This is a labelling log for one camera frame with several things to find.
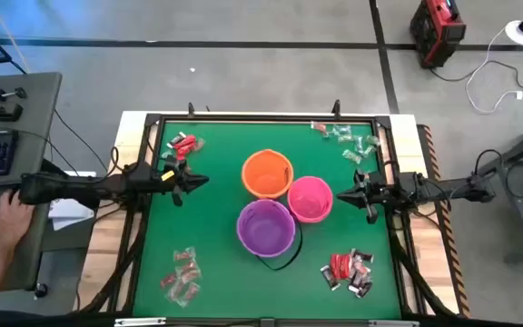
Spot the green table mat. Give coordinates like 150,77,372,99
133,118,402,320

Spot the grey desk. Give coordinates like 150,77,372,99
0,71,63,292

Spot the person's hand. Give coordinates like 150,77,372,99
0,189,35,250

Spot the thin orange cord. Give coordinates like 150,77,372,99
0,0,31,74

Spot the black floor cable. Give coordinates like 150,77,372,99
429,58,523,92

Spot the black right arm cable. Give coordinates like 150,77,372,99
473,148,504,178

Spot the purple halloween bucket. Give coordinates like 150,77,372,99
236,198,304,273

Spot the pink halloween bucket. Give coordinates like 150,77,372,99
287,175,334,224

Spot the black yellow hazard strip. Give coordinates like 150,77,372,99
418,124,471,319

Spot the silver metal bracket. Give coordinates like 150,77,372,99
114,317,166,327
369,320,419,327

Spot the black metal table frame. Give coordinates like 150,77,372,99
73,100,460,319

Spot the white floor cable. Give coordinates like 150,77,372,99
464,26,523,114

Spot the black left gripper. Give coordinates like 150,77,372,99
145,158,210,206

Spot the red and black machine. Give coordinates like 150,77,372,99
409,0,467,69

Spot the white paper sheet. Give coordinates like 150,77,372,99
47,197,95,232

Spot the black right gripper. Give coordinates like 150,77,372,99
336,170,397,224

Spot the orange halloween bucket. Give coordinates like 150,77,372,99
241,148,295,200

